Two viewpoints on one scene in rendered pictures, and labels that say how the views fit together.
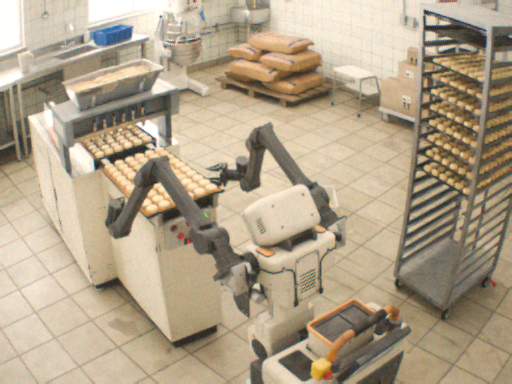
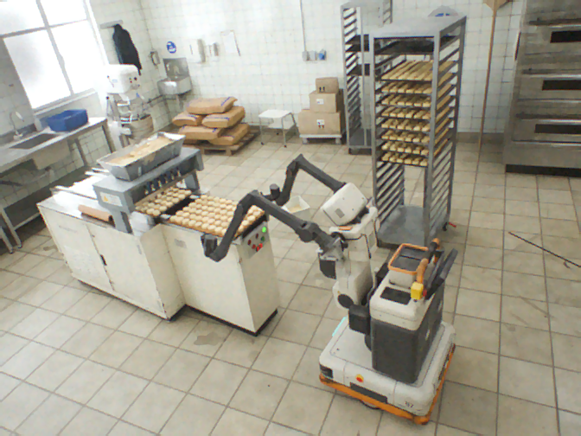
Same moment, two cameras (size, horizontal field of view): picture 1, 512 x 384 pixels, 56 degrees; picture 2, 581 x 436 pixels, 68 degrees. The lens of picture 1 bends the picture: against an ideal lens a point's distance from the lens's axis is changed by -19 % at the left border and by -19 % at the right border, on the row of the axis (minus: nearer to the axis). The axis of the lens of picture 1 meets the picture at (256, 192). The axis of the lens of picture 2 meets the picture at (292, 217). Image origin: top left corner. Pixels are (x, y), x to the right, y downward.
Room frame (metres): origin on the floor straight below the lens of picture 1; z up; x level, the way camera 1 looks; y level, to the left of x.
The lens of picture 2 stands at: (-0.14, 0.79, 2.29)
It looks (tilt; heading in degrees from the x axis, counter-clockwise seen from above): 30 degrees down; 342
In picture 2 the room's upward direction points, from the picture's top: 8 degrees counter-clockwise
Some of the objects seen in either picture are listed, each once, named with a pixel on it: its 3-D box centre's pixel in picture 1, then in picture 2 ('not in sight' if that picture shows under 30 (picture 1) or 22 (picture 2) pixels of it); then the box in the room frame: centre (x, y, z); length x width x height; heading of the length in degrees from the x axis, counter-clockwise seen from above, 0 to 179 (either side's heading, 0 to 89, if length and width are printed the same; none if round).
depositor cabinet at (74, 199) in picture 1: (96, 183); (137, 240); (3.27, 1.09, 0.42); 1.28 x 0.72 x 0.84; 36
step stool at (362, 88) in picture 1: (358, 88); (279, 126); (5.79, -1.12, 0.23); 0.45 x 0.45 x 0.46; 37
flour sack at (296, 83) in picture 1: (295, 80); (230, 133); (6.12, -0.45, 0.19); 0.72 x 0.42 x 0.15; 139
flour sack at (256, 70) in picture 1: (261, 68); (203, 130); (6.17, -0.07, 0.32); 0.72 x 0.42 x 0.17; 49
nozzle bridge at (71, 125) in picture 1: (113, 123); (155, 187); (2.89, 0.81, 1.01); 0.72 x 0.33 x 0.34; 126
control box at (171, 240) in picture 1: (187, 229); (255, 240); (2.18, 0.30, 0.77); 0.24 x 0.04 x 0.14; 126
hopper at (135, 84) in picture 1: (111, 85); (145, 157); (2.89, 0.81, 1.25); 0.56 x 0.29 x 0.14; 126
